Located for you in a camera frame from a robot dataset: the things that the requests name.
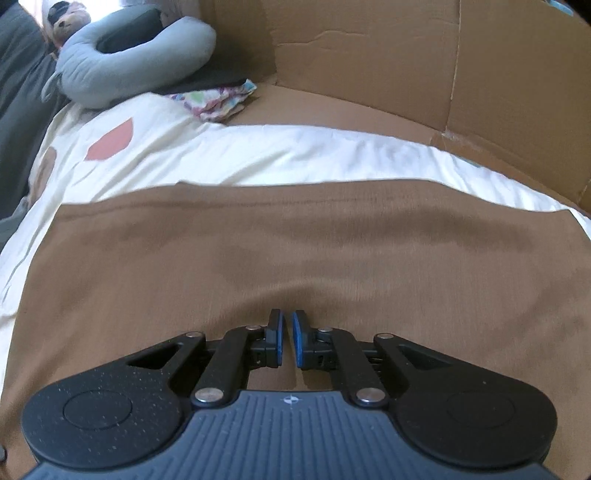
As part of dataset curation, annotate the cream bear printed blanket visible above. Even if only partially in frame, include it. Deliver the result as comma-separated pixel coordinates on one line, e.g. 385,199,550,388
0,92,591,352

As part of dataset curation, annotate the dark grey pillow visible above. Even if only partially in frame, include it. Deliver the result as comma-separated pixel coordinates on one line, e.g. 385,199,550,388
0,0,70,217

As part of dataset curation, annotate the teddy bear plush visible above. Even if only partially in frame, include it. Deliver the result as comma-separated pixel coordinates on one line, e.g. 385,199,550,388
46,0,93,49

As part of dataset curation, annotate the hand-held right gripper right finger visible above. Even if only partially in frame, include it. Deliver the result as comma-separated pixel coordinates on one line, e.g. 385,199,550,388
290,309,453,409

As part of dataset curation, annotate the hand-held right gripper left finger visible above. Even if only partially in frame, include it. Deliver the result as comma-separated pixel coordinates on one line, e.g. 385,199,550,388
124,308,284,409

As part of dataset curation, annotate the folded cardboard sheet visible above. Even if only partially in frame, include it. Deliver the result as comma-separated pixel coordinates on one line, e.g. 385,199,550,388
198,0,591,213

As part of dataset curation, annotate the floral patterned cloth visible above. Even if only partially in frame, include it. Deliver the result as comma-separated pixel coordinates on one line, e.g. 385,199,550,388
166,78,258,123

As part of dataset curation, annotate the grey neck pillow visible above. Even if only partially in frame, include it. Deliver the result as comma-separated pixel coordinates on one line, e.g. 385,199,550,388
41,14,218,110

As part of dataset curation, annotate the brown printed t-shirt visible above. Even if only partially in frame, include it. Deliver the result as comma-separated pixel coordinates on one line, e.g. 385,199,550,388
0,180,591,480

